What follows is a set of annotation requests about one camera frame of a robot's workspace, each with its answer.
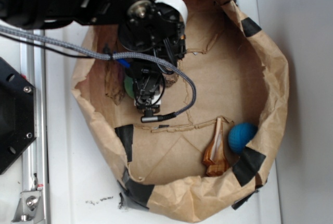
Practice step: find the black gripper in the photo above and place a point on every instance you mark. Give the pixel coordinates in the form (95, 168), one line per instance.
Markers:
(146, 75)

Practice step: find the green dimpled ball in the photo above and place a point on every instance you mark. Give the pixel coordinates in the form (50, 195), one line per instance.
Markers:
(128, 86)

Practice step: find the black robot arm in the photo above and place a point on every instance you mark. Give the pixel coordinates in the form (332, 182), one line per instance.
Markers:
(152, 27)

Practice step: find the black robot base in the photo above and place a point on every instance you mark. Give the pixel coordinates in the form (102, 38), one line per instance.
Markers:
(17, 115)

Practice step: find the blue dimpled ball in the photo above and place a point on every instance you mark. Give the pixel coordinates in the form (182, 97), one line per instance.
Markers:
(240, 135)

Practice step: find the brown rock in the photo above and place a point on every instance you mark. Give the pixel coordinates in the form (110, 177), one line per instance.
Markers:
(170, 79)

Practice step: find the brown glossy seashell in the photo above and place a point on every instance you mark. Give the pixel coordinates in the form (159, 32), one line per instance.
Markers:
(214, 157)

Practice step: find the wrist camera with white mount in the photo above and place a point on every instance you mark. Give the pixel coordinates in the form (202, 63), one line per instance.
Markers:
(147, 100)

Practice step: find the brown paper bag enclosure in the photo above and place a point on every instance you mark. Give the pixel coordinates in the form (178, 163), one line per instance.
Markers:
(240, 75)

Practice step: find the aluminium rail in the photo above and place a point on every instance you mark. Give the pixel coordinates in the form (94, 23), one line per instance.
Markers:
(34, 158)

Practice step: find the metal corner bracket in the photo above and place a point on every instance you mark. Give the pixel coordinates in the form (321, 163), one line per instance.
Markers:
(30, 208)

